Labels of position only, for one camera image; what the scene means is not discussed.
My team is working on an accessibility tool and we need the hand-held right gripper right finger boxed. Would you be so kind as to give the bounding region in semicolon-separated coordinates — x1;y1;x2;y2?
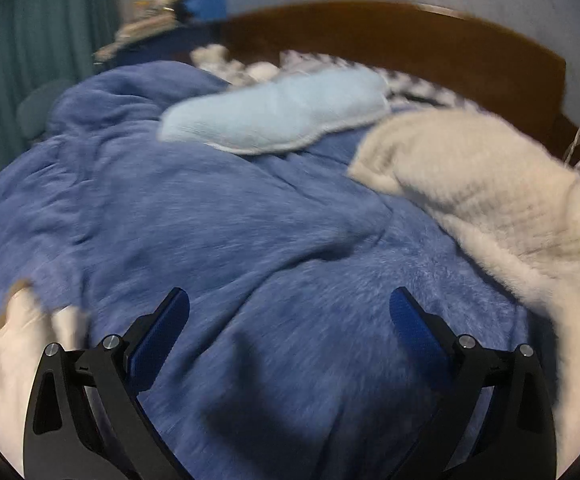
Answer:
389;286;558;480

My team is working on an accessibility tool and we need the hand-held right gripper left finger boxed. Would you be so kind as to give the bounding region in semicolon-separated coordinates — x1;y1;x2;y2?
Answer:
22;287;192;480

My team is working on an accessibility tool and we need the cream hooded jacket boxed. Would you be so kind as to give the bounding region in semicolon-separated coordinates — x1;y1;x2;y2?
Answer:
0;280;91;441

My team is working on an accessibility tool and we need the blue fleece blanket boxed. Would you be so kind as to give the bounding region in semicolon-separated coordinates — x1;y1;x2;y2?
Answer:
0;60;561;480

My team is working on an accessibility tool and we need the cream knit blanket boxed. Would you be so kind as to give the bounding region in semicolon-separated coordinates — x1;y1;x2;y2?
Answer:
347;109;580;441

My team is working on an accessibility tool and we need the striped pillow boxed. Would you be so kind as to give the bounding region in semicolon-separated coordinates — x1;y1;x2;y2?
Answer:
190;47;471;111

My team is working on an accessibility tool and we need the light blue pillow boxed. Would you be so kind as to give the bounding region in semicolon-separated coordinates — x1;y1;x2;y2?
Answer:
157;67;391;156

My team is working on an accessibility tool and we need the teal office chair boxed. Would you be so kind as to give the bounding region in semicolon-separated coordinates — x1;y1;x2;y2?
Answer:
17;79;73;141

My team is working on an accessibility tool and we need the white plush toy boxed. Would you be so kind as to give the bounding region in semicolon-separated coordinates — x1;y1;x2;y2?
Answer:
190;44;281;83

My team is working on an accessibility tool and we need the brown wooden headboard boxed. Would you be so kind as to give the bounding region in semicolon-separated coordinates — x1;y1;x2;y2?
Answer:
220;0;580;161

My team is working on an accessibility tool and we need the teal curtain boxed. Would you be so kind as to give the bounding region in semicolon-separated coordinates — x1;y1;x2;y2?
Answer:
0;0;121;196

